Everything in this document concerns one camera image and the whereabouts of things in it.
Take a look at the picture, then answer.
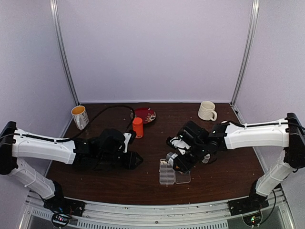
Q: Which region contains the cream ribbed mug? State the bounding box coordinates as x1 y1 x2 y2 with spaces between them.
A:
198 101 218 121

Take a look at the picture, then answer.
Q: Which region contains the red floral plate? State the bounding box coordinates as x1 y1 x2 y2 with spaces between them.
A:
130 107 156 125

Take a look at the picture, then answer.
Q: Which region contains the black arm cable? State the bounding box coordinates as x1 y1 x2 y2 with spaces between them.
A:
0 104 135 144
221 120 305 134

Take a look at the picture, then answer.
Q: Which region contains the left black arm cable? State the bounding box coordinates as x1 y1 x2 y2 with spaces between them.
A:
0 104 135 144

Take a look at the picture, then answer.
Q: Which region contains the white pill bottle near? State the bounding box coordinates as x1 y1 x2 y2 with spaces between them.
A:
202 154 211 164

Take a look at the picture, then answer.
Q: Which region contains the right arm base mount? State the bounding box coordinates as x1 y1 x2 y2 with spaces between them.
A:
228 191 269 228

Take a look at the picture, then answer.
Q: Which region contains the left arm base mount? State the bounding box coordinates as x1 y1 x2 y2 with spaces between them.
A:
41 193 85 229

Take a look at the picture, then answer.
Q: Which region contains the yellow interior patterned mug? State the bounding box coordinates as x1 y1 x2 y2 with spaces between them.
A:
71 105 89 130

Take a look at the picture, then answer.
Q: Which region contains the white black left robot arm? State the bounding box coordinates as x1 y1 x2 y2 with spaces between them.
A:
0 121 143 212

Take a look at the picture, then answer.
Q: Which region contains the grey lid pill bottle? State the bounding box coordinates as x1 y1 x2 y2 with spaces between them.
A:
166 152 178 167

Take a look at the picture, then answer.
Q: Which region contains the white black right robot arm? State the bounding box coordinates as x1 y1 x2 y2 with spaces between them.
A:
166 113 305 211

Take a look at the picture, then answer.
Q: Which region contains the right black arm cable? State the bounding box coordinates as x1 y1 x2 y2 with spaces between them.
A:
221 120 305 134

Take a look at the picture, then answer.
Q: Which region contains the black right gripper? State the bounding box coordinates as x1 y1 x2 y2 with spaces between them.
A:
173 142 208 173

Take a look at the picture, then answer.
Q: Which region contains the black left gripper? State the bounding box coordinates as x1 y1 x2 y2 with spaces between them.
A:
98 150 143 170

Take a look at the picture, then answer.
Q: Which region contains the right aluminium frame post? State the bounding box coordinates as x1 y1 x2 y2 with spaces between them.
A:
230 0 260 107

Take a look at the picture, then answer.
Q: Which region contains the orange pill bottle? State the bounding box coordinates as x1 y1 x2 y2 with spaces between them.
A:
132 117 143 139

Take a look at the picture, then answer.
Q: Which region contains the left aluminium frame post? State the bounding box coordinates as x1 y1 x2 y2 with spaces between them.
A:
50 0 80 105

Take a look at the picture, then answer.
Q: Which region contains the clear plastic pill organizer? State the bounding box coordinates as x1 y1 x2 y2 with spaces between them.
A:
159 159 191 186

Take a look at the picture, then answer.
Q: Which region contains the aluminium frame post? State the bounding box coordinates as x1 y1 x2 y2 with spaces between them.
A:
230 0 260 107
50 0 80 105

